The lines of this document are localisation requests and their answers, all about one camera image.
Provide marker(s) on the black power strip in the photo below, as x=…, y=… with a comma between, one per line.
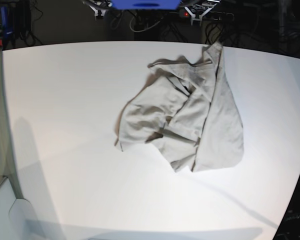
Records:
x=211, y=15

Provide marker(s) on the blue plastic box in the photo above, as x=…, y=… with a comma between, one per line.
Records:
x=145, y=4

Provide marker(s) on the beige t-shirt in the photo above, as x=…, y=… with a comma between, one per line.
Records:
x=188, y=113

